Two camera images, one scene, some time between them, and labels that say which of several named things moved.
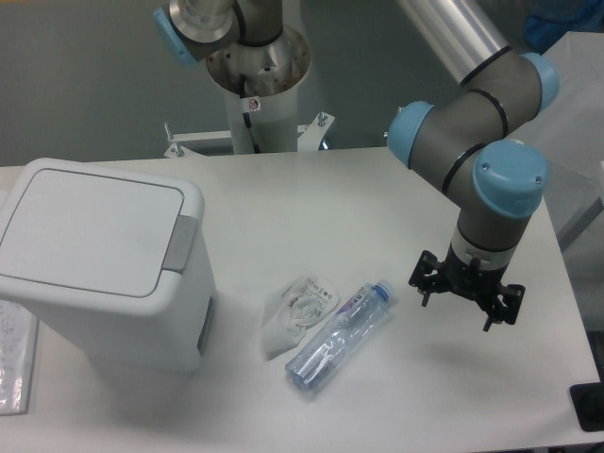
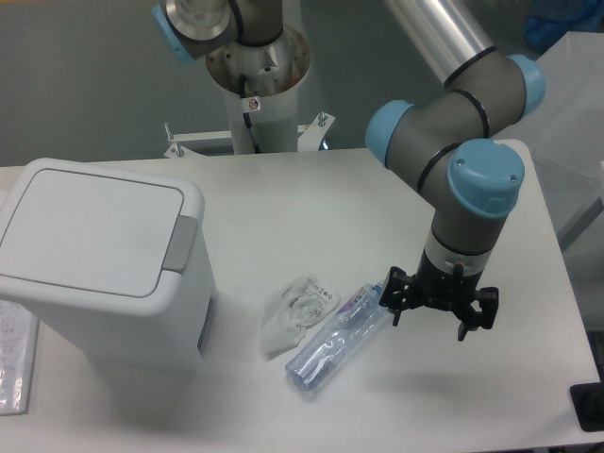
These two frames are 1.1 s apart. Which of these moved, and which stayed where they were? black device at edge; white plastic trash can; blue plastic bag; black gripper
Moved: black gripper
Stayed: black device at edge; white plastic trash can; blue plastic bag
